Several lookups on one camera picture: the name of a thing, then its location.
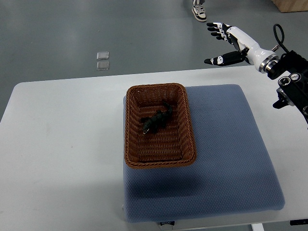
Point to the floor plate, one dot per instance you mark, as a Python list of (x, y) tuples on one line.
[(103, 55), (103, 65)]

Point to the black table control panel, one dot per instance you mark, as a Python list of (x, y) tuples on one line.
[(299, 222)]

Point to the dark toy crocodile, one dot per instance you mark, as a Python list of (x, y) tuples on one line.
[(159, 119)]

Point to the upper floor plate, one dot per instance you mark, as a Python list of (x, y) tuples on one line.
[(103, 55)]

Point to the white black sneaker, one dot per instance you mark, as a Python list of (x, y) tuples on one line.
[(198, 10)]

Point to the wooden box corner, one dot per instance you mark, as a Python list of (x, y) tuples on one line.
[(290, 6)]

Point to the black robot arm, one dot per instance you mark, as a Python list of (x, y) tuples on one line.
[(291, 71)]

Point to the lower floor plate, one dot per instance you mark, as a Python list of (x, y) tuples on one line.
[(103, 65)]

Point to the blue-grey foam mat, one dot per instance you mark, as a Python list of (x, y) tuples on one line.
[(232, 173)]

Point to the brown wicker basket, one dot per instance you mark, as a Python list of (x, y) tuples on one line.
[(172, 146)]

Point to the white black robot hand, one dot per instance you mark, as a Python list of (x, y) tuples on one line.
[(246, 48)]

